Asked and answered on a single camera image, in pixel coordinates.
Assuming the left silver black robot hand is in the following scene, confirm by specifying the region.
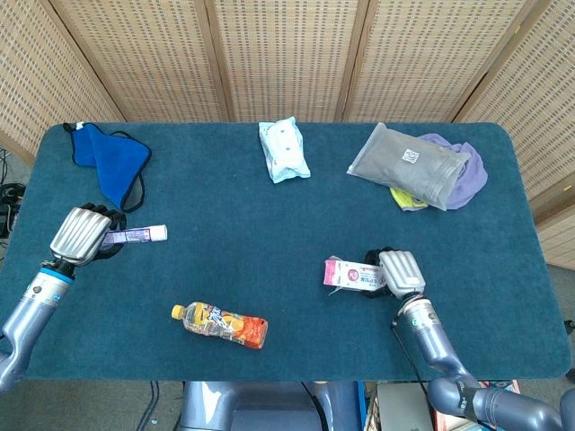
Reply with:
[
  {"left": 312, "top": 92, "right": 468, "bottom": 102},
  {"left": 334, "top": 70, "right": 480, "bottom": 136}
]
[{"left": 49, "top": 202, "right": 128, "bottom": 268}]

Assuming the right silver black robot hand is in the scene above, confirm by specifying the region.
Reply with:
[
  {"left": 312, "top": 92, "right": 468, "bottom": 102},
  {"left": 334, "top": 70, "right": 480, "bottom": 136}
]
[{"left": 360, "top": 246, "right": 427, "bottom": 300}]

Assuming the white pink toothpaste box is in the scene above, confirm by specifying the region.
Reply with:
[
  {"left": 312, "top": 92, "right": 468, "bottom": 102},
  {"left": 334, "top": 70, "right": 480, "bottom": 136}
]
[{"left": 322, "top": 255, "right": 387, "bottom": 297}]

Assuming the purple white toothpaste tube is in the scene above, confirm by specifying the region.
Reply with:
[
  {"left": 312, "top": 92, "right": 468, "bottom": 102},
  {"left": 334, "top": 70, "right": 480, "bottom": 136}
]
[{"left": 102, "top": 224, "right": 169, "bottom": 246}]

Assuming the yellow-green cloth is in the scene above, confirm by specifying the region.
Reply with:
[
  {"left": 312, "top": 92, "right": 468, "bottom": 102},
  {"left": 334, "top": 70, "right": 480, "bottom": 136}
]
[{"left": 389, "top": 186, "right": 429, "bottom": 213}]

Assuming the blue cloth black trim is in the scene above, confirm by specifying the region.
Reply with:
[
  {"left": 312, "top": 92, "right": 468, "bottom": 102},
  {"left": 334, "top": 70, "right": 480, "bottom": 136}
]
[{"left": 62, "top": 121, "right": 153, "bottom": 214}]

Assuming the grey translucent zip bag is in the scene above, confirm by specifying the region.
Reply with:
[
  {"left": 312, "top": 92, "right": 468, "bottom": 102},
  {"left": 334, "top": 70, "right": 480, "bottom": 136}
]
[{"left": 346, "top": 121, "right": 473, "bottom": 212}]

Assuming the lavender cloth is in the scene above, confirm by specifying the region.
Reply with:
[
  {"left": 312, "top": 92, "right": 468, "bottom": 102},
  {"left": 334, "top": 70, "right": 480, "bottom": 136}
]
[{"left": 417, "top": 132, "right": 489, "bottom": 211}]

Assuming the teal felt table cover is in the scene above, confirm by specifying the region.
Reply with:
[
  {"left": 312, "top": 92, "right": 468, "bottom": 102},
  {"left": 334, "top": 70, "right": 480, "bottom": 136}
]
[{"left": 0, "top": 121, "right": 571, "bottom": 383}]

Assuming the grey laptop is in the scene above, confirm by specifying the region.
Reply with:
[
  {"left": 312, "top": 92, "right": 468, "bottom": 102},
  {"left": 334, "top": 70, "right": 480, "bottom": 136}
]
[{"left": 376, "top": 381, "right": 435, "bottom": 431}]

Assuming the woven wood screen panel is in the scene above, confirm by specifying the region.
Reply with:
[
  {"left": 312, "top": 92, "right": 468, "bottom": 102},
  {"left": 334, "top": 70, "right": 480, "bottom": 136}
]
[
  {"left": 334, "top": 0, "right": 547, "bottom": 123},
  {"left": 0, "top": 0, "right": 127, "bottom": 167},
  {"left": 451, "top": 0, "right": 575, "bottom": 270},
  {"left": 47, "top": 0, "right": 233, "bottom": 123},
  {"left": 204, "top": 0, "right": 367, "bottom": 123}
]

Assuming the light blue wet wipes pack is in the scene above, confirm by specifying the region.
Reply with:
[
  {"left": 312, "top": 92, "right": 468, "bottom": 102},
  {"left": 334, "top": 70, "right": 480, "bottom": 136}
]
[{"left": 258, "top": 116, "right": 312, "bottom": 184}]

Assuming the orange label drink bottle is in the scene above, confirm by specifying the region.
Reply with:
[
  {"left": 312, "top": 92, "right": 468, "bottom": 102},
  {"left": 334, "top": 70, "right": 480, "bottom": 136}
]
[{"left": 171, "top": 301, "right": 270, "bottom": 349}]

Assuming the grey-blue robot torso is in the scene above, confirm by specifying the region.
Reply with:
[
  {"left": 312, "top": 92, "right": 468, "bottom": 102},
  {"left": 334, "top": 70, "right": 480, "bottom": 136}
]
[{"left": 179, "top": 381, "right": 365, "bottom": 431}]

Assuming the black floor cable bundle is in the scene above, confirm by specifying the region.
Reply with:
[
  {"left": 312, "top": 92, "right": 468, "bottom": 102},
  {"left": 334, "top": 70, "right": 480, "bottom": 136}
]
[{"left": 0, "top": 147, "right": 26, "bottom": 239}]

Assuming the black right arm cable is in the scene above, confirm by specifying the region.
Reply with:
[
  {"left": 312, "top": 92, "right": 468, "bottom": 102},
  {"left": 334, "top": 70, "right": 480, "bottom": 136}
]
[{"left": 389, "top": 313, "right": 430, "bottom": 394}]

